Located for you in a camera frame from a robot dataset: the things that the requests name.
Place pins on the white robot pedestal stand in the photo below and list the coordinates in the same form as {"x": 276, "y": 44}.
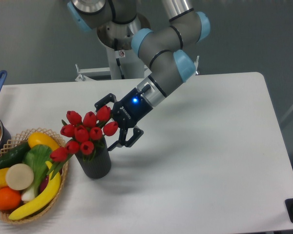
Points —
{"x": 117, "y": 65}

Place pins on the yellow banana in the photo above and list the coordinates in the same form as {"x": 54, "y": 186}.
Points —
{"x": 41, "y": 200}

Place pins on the red tulip bouquet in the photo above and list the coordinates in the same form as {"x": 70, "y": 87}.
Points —
{"x": 85, "y": 133}

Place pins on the green bok choy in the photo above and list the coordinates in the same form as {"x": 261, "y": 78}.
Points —
{"x": 36, "y": 159}

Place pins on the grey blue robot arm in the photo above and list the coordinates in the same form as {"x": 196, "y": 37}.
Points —
{"x": 154, "y": 92}

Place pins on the dark grey ribbed vase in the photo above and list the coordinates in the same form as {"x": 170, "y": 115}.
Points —
{"x": 99, "y": 166}

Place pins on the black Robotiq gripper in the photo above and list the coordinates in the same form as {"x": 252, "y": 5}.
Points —
{"x": 126, "y": 112}

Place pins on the yellow squash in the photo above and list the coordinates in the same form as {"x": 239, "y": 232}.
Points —
{"x": 39, "y": 138}

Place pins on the dark red vegetable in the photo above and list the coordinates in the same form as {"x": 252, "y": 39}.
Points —
{"x": 43, "y": 184}

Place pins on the green cucumber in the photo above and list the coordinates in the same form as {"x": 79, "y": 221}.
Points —
{"x": 14, "y": 156}

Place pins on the orange fruit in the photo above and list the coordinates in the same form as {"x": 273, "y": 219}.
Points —
{"x": 9, "y": 199}

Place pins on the beige round slice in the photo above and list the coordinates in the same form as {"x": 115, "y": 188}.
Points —
{"x": 19, "y": 177}

